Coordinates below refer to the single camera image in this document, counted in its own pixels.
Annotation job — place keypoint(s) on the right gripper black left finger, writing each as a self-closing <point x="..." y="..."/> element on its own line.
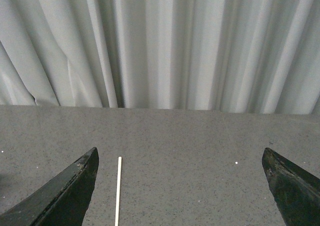
<point x="63" y="200"/>

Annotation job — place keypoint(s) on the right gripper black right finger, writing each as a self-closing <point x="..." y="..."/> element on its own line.
<point x="295" y="190"/>

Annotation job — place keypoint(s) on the white chopstick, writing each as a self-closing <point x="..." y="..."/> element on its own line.
<point x="118" y="192"/>

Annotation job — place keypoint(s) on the grey curtain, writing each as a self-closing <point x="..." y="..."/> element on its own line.
<point x="238" y="56"/>

